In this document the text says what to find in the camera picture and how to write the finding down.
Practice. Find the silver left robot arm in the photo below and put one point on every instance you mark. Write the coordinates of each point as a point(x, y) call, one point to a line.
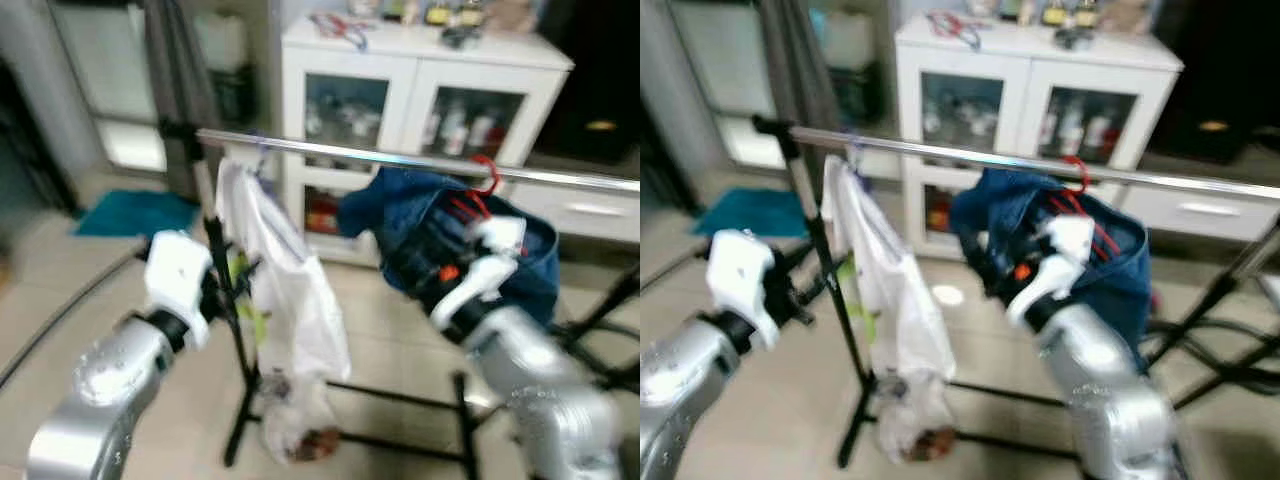
point(680, 390)
point(110, 385)

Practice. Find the red clothes hanger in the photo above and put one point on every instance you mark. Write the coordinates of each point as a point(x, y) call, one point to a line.
point(468, 207)
point(1068, 205)

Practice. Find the blue denim garment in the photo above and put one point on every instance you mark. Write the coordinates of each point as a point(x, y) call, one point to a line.
point(400, 200)
point(1000, 200)

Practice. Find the plain white hanging garment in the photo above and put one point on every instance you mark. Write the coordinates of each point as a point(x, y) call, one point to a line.
point(890, 290)
point(285, 290)

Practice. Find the teal floor mat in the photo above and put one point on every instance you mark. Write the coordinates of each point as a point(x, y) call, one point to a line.
point(750, 212)
point(135, 213)

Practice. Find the black and silver clothes rack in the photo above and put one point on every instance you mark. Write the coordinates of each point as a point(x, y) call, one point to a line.
point(330, 150)
point(950, 151)

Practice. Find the white bag with brown contents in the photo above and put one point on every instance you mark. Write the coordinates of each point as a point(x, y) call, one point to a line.
point(300, 430)
point(925, 435)

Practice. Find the white low drawer cabinet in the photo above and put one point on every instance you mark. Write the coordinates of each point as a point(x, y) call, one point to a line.
point(1210, 212)
point(590, 210)

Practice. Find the white glass-door cabinet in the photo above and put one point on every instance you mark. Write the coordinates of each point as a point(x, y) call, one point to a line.
point(420, 75)
point(1020, 72)

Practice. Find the white framed glass door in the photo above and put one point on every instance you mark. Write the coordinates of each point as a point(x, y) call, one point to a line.
point(110, 70)
point(725, 70)

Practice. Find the grey curtain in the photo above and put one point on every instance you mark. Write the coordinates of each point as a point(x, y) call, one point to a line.
point(180, 60)
point(800, 60)

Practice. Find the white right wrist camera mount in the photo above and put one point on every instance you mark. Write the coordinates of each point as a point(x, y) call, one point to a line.
point(1045, 285)
point(480, 282)

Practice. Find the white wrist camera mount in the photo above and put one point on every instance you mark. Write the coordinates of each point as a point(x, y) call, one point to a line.
point(1045, 285)
point(740, 275)
point(480, 282)
point(178, 275)

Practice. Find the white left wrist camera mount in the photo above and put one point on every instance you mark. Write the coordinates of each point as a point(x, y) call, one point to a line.
point(740, 275)
point(178, 275)

